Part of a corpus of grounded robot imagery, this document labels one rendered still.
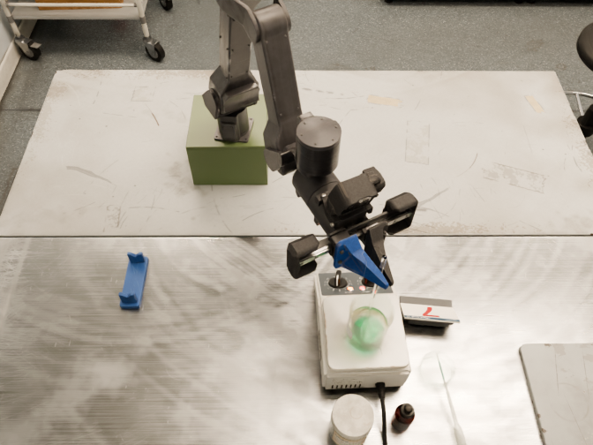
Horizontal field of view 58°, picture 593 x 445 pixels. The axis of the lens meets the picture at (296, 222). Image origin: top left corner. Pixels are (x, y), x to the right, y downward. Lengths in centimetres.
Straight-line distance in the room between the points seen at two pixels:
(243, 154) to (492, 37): 233
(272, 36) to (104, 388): 59
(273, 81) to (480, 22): 262
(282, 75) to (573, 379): 65
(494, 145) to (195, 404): 80
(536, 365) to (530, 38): 249
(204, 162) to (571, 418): 75
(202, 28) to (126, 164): 199
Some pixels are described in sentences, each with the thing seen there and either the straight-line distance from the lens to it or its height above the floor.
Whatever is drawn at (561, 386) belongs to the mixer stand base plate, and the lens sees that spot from 98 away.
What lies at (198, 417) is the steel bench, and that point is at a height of 90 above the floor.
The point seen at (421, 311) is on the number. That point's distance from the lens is 94.
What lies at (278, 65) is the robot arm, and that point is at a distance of 72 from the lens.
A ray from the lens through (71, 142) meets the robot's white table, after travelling 126.
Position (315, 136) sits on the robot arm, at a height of 126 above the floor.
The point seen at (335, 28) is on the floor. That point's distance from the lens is 308.
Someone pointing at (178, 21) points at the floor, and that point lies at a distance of 317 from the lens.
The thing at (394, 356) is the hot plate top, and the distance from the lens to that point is 82.
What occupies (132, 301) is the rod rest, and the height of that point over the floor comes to 91.
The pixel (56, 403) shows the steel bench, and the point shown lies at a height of 90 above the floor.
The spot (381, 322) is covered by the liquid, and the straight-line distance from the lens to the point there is 80.
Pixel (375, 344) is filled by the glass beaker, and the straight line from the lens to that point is 79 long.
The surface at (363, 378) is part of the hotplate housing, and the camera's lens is 84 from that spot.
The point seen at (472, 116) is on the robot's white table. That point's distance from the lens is 129.
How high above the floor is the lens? 174
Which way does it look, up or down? 54 degrees down
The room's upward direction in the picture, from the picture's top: 1 degrees clockwise
